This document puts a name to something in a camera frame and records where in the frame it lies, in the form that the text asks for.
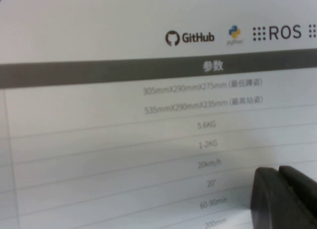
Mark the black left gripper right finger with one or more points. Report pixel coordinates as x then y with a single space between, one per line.
304 199

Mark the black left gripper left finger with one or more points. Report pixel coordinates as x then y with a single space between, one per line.
270 204

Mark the white robot catalogue book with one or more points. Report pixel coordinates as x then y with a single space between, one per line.
123 140

